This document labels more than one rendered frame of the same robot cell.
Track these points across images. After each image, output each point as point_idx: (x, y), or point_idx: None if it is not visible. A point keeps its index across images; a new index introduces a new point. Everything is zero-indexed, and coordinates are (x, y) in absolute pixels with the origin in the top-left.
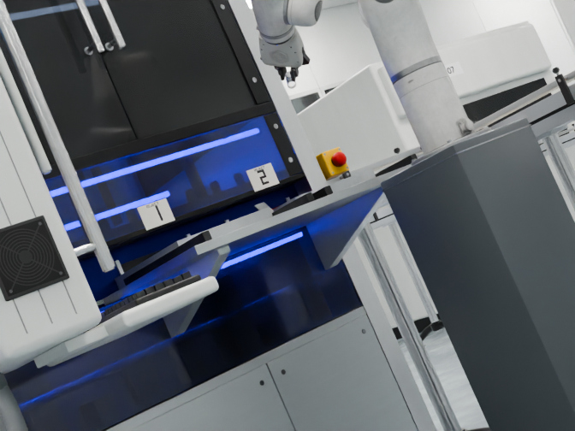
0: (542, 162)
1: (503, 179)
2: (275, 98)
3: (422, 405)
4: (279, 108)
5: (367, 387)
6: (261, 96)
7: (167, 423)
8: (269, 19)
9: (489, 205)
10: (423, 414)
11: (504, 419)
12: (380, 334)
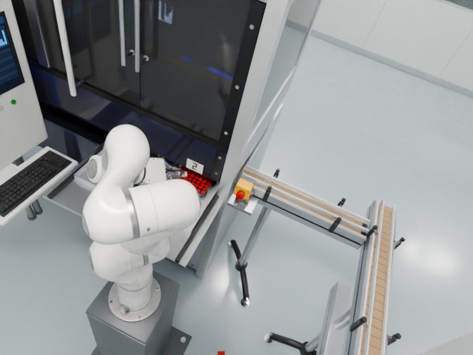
0: (140, 349)
1: (109, 332)
2: (231, 149)
3: (207, 258)
4: (229, 153)
5: None
6: (224, 141)
7: None
8: None
9: (93, 327)
10: (205, 259)
11: None
12: (207, 237)
